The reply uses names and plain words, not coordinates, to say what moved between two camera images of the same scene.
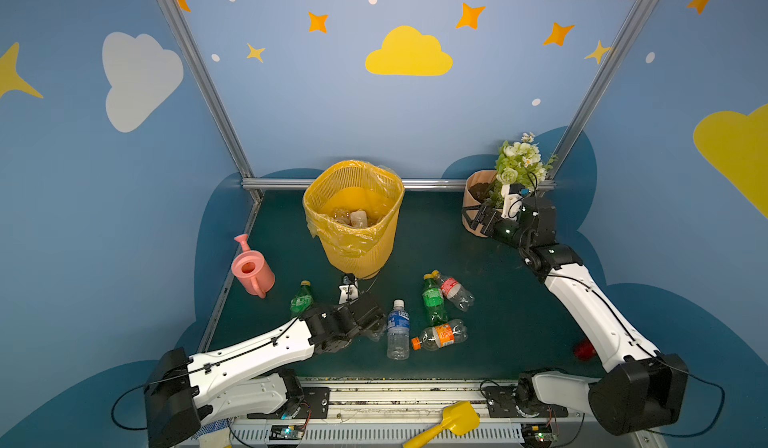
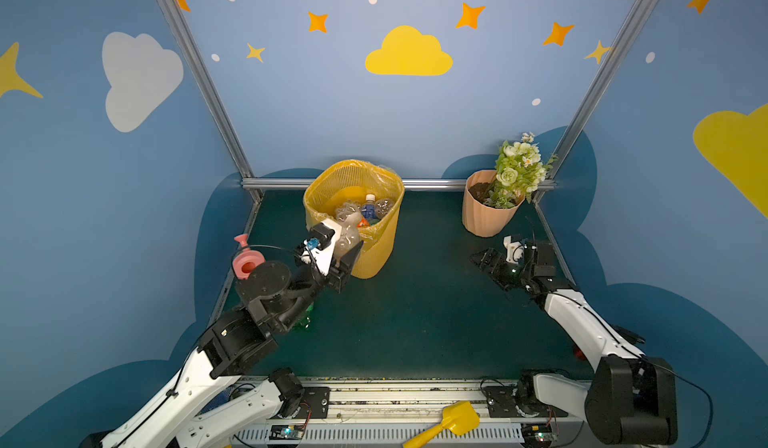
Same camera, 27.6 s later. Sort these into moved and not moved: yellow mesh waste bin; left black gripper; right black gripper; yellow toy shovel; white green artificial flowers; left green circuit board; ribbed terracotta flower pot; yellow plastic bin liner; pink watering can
Moved: left black gripper; right black gripper
Not moved: yellow toy shovel; yellow mesh waste bin; left green circuit board; ribbed terracotta flower pot; pink watering can; yellow plastic bin liner; white green artificial flowers
